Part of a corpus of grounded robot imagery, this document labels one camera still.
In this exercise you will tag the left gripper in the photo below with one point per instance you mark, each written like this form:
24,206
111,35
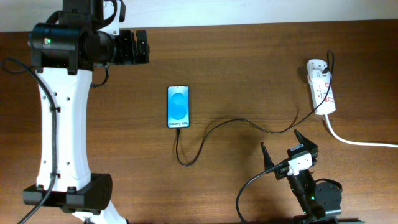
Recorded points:
130,56

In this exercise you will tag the white power strip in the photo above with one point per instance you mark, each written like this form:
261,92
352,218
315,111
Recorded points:
319,78

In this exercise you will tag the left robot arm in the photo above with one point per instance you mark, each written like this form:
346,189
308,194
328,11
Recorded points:
65,50

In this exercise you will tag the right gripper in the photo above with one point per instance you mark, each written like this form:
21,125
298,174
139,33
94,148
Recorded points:
282,172

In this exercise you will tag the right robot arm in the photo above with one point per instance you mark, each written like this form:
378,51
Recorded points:
319,199

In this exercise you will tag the blue Galaxy smartphone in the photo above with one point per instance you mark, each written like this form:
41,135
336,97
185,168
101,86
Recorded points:
178,107

